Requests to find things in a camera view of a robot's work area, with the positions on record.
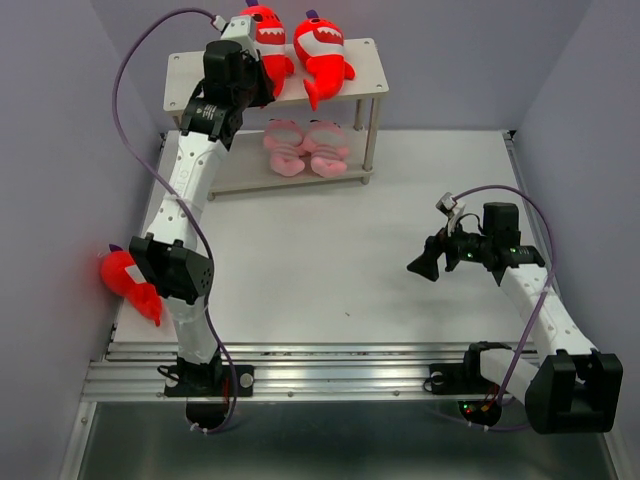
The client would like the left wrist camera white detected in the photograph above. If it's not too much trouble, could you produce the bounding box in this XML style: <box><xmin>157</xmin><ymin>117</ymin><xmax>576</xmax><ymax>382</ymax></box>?
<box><xmin>211</xmin><ymin>15</ymin><xmax>258</xmax><ymax>58</ymax></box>

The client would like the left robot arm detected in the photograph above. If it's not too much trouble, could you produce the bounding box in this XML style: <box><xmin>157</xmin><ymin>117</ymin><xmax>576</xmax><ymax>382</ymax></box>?
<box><xmin>129</xmin><ymin>40</ymin><xmax>274</xmax><ymax>397</ymax></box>

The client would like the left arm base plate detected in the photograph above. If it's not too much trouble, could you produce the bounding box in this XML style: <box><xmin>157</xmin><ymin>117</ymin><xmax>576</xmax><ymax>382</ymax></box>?
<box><xmin>158</xmin><ymin>364</ymin><xmax>255</xmax><ymax>399</ymax></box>

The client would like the aluminium rail frame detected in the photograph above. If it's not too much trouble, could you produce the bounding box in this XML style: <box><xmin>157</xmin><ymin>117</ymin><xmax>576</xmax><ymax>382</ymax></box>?
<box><xmin>62</xmin><ymin>131</ymin><xmax>636</xmax><ymax>479</ymax></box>

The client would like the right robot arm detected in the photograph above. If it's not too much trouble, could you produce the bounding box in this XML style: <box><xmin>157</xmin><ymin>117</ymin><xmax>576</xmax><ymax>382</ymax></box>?
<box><xmin>407</xmin><ymin>197</ymin><xmax>623</xmax><ymax>434</ymax></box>

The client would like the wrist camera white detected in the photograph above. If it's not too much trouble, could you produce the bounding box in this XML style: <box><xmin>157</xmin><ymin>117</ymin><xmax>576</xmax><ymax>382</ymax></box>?
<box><xmin>436</xmin><ymin>192</ymin><xmax>466</xmax><ymax>231</ymax></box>
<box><xmin>211</xmin><ymin>15</ymin><xmax>258</xmax><ymax>58</ymax></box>

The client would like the red shark plush back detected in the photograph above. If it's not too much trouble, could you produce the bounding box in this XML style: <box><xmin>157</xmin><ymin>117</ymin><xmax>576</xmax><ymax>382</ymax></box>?
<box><xmin>241</xmin><ymin>1</ymin><xmax>295</xmax><ymax>98</ymax></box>

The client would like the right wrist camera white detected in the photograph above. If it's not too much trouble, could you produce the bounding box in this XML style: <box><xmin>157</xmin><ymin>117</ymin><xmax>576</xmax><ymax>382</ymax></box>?
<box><xmin>436</xmin><ymin>192</ymin><xmax>466</xmax><ymax>231</ymax></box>

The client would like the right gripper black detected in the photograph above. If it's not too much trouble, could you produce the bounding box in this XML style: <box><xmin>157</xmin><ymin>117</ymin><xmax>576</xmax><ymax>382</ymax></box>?
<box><xmin>405</xmin><ymin>215</ymin><xmax>492</xmax><ymax>281</ymax></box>

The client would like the pink striped plush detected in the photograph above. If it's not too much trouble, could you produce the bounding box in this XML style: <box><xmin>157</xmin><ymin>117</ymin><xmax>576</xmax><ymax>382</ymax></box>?
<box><xmin>302</xmin><ymin>120</ymin><xmax>349</xmax><ymax>179</ymax></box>
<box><xmin>263</xmin><ymin>119</ymin><xmax>305</xmax><ymax>177</ymax></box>

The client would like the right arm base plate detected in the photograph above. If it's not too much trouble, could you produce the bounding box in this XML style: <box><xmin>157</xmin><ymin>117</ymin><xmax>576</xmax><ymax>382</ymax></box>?
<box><xmin>423</xmin><ymin>363</ymin><xmax>481</xmax><ymax>395</ymax></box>

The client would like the red shark plush mouth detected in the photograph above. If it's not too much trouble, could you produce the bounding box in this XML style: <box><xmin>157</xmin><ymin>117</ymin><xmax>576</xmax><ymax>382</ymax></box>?
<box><xmin>293</xmin><ymin>10</ymin><xmax>356</xmax><ymax>111</ymax></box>

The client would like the red shark plush left wall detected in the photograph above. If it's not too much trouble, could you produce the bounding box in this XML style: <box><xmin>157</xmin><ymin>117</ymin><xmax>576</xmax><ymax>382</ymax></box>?
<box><xmin>100</xmin><ymin>244</ymin><xmax>163</xmax><ymax>327</ymax></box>

